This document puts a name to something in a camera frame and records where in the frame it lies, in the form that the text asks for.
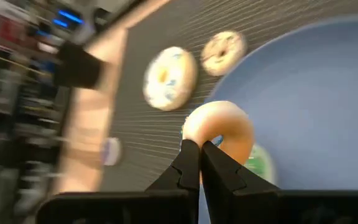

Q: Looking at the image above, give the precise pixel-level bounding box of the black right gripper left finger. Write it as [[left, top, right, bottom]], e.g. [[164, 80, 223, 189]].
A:
[[35, 139, 201, 224]]

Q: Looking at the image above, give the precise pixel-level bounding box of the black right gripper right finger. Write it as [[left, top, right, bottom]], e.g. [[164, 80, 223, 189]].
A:
[[200, 140, 358, 224]]

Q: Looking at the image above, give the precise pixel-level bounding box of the small green donut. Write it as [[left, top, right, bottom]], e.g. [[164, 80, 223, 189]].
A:
[[244, 143, 278, 185]]

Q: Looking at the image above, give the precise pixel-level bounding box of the white donut with blue swirls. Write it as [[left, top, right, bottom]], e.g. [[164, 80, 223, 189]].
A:
[[101, 136, 123, 166]]

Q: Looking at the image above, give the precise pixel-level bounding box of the pale green donut dark squiggle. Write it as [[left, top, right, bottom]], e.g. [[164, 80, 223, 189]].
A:
[[181, 100, 255, 184]]

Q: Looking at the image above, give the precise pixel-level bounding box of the white donut with blue splotches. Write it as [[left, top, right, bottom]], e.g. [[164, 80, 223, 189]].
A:
[[142, 45, 198, 112]]

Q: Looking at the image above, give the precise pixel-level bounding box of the small purple donut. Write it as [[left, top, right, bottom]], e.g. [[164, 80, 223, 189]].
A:
[[200, 30, 248, 77]]

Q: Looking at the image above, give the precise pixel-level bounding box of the grey woven mat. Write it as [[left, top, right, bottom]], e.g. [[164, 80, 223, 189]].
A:
[[99, 0, 358, 192]]

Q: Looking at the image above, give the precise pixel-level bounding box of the blue plate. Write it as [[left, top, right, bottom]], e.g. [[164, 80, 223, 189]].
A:
[[197, 12, 358, 224]]

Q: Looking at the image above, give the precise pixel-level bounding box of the black plant pot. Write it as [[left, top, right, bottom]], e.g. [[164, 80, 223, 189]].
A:
[[53, 40, 108, 90]]

